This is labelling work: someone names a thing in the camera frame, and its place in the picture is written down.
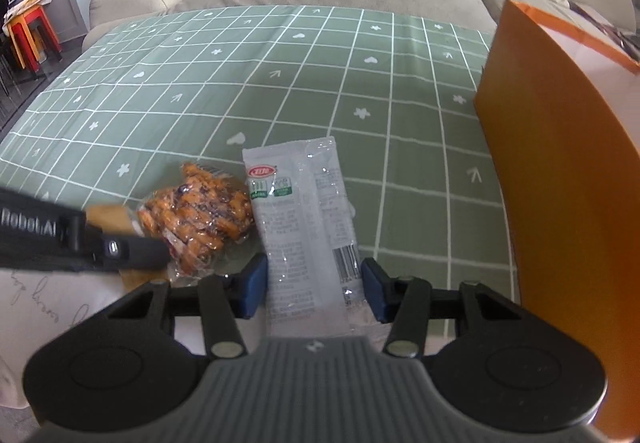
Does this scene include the pile of papers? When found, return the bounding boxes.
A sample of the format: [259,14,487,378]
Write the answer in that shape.
[2,0,53,24]

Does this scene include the orange nut brittle packet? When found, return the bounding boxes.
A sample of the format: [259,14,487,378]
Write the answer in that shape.
[135,162,256,282]

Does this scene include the grey white snack packet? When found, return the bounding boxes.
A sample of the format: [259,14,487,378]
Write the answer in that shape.
[242,136,363,340]

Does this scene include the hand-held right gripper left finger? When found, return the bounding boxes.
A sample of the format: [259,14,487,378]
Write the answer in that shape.
[107,253,269,358]

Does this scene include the black chair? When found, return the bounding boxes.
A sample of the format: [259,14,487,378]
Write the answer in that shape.
[0,0,17,100]

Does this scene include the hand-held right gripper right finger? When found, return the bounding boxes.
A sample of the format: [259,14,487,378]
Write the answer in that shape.
[361,257,528,358]

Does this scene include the stack of magazines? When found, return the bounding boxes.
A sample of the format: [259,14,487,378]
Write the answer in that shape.
[570,0,640,62]

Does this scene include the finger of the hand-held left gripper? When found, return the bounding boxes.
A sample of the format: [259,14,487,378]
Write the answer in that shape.
[79,220,172,275]

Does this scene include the green checked tablecloth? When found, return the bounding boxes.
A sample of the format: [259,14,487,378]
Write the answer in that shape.
[0,4,523,339]

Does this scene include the beige wafer packet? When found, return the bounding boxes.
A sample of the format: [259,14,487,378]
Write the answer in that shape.
[85,203,157,294]

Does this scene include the red and orange stools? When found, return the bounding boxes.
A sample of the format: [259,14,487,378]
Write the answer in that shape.
[7,6,64,75]

